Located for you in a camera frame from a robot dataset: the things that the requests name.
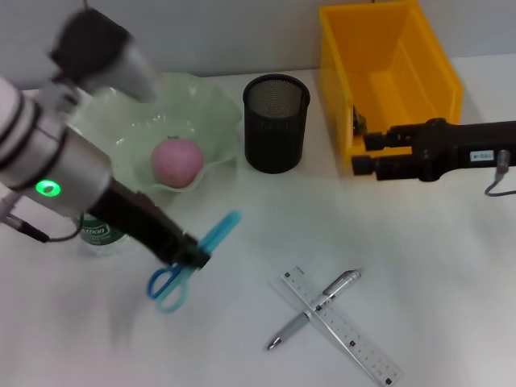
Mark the green plastic wrapper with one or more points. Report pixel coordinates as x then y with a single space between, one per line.
359 121

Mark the pink peach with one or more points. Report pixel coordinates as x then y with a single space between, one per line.
177 161

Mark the black mesh pen cup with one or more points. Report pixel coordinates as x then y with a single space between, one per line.
276 133

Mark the clear plastic ruler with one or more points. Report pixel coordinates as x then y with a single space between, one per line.
354 334

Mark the blue scissors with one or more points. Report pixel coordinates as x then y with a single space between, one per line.
219 231

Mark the silver pen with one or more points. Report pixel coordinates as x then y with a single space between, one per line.
338 286

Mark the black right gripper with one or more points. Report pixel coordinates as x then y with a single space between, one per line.
463 145

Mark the green glass fruit plate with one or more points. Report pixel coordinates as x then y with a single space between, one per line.
193 113

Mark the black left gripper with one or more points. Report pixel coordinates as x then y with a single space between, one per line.
137 221

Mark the yellow plastic bin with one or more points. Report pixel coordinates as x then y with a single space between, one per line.
403 80

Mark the clear green-label water bottle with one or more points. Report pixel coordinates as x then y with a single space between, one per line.
96 238

